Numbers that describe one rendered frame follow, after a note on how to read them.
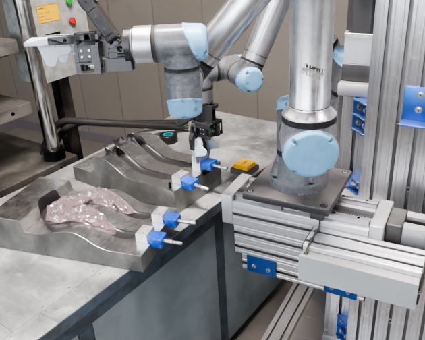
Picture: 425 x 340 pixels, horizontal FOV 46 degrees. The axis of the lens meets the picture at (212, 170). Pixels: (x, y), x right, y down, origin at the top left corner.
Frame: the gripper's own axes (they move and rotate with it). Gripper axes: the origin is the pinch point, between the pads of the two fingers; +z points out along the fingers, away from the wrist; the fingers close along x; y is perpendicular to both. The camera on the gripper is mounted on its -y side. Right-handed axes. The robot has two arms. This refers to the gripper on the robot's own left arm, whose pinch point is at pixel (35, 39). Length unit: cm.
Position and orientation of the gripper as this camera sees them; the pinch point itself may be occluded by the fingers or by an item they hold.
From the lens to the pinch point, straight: 112.3
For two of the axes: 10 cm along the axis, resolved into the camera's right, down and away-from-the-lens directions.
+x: 0.4, -3.2, 9.5
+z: -10.0, 0.3, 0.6
